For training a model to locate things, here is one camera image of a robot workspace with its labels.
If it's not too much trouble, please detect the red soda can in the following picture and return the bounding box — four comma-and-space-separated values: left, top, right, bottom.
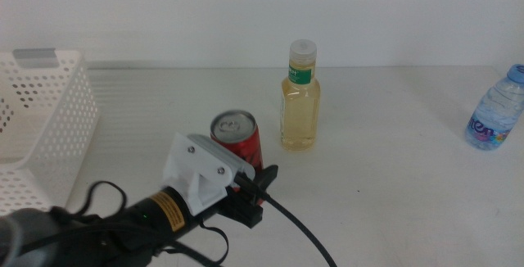
210, 109, 265, 174

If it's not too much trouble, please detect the clear blue-capped water bottle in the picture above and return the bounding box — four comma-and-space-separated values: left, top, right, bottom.
464, 63, 524, 151

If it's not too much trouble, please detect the white perforated plastic basket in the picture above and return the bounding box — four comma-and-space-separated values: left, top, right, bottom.
0, 48, 101, 217

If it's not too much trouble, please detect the yellow tea bottle green label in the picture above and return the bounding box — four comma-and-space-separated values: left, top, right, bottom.
280, 38, 322, 152

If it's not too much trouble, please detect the thin black cable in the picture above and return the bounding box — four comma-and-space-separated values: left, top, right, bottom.
77, 180, 230, 267

